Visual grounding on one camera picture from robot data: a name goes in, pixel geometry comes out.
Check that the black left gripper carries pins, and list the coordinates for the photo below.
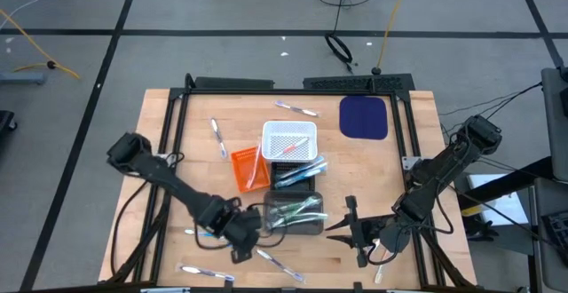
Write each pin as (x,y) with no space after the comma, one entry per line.
(239,228)

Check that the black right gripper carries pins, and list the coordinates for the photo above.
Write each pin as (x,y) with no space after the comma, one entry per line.
(377,233)

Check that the green toothbrush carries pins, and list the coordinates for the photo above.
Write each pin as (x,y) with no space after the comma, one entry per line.
(284,223)
(297,205)
(310,217)
(288,213)

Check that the blue toothbrush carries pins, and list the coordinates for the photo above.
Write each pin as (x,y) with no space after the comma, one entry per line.
(293,182)
(193,232)
(302,168)
(306,174)

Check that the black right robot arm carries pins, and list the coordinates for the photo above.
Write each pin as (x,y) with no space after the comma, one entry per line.
(439,173)

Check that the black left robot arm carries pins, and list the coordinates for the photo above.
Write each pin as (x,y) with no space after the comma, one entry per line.
(168,182)

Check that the grey translucent plastic bin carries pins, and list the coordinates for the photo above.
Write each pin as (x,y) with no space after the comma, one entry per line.
(275,195)

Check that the orange plastic basket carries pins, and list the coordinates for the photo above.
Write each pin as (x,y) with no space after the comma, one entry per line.
(242,175)

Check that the black plastic basket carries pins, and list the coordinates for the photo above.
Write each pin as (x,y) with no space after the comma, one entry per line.
(279,167)

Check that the white perforated plastic basket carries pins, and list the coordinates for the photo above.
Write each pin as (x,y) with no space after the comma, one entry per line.
(310,126)

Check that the dark blue mat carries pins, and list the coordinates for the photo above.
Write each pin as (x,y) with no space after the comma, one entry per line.
(364,117)

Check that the black glove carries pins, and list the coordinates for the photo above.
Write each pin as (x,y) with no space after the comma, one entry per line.
(481,228)

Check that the black rectangular cover plate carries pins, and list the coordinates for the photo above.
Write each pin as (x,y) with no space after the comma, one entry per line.
(235,83)

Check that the black perforated plate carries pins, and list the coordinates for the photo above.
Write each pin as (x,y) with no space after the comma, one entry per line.
(355,82)

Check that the white paper sheet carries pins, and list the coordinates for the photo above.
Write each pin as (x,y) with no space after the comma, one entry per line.
(501,204)

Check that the black keyboard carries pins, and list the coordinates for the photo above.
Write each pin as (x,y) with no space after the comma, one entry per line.
(557,228)

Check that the black wheeled stand foot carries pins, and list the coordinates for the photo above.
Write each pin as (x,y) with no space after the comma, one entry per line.
(6,122)

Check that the grey metal floor base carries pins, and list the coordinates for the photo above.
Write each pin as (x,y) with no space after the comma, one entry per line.
(22,77)

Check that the silver metal bracket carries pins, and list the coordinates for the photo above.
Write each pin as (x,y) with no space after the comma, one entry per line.
(409,163)

